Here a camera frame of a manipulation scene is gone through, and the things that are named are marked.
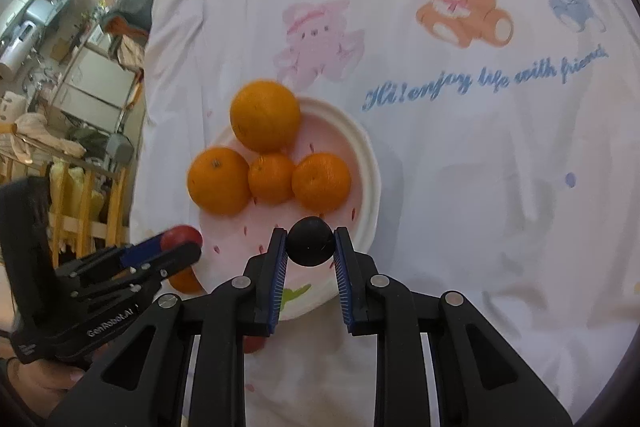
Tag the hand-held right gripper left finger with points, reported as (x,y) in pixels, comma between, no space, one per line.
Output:
(277,282)

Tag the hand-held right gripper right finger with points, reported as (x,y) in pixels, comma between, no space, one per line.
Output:
(345,287)

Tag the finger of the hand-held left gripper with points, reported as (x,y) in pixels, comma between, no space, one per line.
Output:
(145,252)
(165,264)

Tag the red tomato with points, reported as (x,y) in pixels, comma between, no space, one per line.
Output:
(185,235)
(252,344)

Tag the dark purple plum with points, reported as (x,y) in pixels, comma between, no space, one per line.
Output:
(311,241)

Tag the orange mandarin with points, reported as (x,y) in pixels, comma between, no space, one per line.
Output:
(218,180)
(186,282)
(321,183)
(271,178)

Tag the pink strawberry print plate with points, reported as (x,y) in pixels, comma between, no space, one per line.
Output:
(325,132)

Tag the large orange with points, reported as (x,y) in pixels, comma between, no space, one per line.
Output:
(265,116)

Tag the person's left hand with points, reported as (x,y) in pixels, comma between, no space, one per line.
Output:
(50,382)

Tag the yellow wooden rack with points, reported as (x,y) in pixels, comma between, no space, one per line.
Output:
(75,207)

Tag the beige hanging cloth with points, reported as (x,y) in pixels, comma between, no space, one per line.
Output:
(45,137)

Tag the white kitchen counter cabinet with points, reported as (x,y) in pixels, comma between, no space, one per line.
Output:
(95,82)

